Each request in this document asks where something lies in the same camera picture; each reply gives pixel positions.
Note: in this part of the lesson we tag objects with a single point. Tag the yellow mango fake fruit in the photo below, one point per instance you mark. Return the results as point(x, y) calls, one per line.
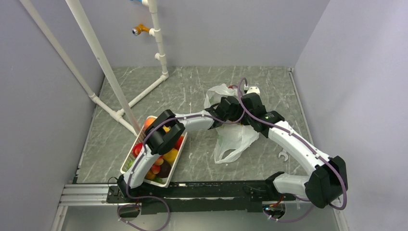
point(171, 156)

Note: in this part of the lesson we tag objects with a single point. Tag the orange silver valve knob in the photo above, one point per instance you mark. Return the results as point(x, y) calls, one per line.
point(140, 29)

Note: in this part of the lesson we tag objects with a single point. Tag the red strawberry fake fruit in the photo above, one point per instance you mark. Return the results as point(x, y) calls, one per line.
point(179, 143)

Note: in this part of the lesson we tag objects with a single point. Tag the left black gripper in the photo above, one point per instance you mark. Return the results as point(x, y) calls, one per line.
point(236, 116)

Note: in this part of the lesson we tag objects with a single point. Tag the white plastic bag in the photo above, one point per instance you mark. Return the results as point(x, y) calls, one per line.
point(234, 139)

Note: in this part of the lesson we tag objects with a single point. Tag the white PVC pipe frame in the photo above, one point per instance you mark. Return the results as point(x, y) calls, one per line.
point(123, 116)

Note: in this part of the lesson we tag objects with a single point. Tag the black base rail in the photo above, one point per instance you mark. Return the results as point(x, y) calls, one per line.
point(198, 196)

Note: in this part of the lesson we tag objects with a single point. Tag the silver wrench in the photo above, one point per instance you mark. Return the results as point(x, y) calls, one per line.
point(284, 155)

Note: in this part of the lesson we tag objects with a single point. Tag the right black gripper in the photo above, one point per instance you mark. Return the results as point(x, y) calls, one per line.
point(244, 121)

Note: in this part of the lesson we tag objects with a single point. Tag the red tomato fake fruit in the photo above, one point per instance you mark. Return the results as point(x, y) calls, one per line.
point(137, 149)

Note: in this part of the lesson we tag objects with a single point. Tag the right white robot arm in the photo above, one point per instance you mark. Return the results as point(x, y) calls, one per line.
point(326, 180)

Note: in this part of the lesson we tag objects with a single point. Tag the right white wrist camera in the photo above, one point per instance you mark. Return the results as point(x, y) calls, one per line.
point(251, 89)

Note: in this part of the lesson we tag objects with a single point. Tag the white plastic basket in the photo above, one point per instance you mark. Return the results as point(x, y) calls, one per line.
point(160, 137)

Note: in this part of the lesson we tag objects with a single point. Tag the red lychee bunch fake fruit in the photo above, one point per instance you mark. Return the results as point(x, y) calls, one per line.
point(156, 167)

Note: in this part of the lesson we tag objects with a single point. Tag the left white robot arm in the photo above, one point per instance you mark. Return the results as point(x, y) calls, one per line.
point(201, 120)

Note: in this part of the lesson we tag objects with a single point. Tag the orange peach fake fruit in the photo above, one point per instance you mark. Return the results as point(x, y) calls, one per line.
point(148, 122)

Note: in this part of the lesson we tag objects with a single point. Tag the dark purple fake fruit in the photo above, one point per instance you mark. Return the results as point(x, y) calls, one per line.
point(165, 169)

